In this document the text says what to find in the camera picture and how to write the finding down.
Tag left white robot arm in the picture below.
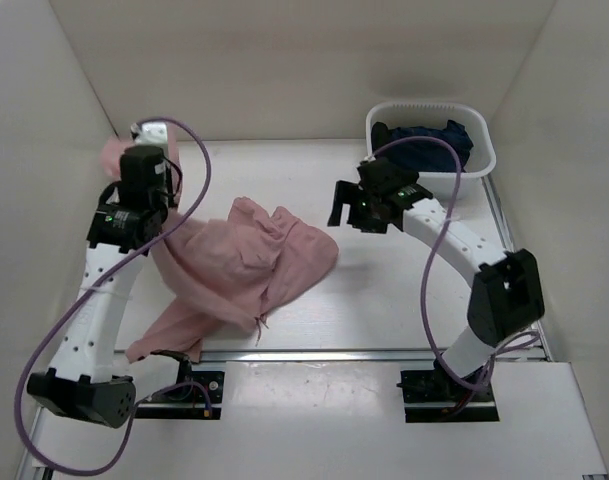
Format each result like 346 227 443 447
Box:
27 145 173 428

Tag pink trousers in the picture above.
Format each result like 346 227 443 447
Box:
99 130 340 364

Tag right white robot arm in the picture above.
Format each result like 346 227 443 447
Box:
328 158 545 400

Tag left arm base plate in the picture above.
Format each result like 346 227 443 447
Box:
135 354 225 421

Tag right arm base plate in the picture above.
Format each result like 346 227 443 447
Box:
397 368 500 424

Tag dark blue trousers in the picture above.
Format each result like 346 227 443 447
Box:
384 120 474 173

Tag black trousers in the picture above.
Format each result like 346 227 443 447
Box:
370 122 391 158

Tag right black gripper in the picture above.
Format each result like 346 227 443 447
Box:
328 181 388 235

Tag white plastic basin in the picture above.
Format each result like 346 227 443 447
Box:
366 101 497 200

